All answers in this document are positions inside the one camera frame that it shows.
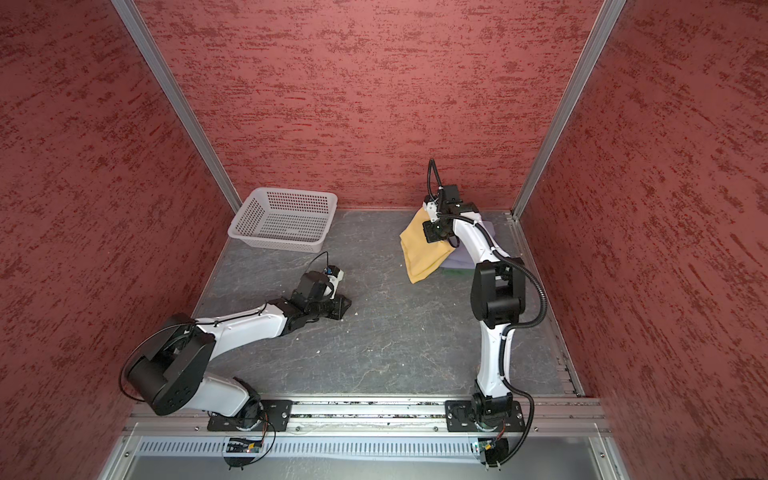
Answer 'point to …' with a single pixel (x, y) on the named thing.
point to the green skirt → (458, 271)
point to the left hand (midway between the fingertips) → (347, 307)
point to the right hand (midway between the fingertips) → (431, 236)
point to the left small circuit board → (243, 445)
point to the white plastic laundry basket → (285, 218)
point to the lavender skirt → (461, 258)
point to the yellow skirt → (423, 260)
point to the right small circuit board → (493, 450)
